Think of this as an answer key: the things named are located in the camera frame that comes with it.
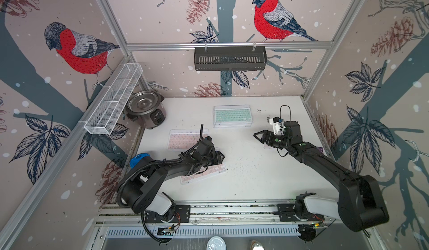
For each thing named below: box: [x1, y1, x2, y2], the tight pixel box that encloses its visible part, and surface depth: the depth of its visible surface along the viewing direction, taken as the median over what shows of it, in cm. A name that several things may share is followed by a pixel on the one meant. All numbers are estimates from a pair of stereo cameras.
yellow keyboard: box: [213, 122, 253, 129], surface depth 107 cm
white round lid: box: [206, 236, 227, 250], surface depth 63 cm
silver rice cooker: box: [125, 90, 167, 130], surface depth 100 cm
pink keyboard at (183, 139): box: [167, 128, 209, 151], surface depth 100 cm
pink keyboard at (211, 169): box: [179, 162, 227, 186], surface depth 86 cm
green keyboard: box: [213, 104, 253, 123], surface depth 112 cm
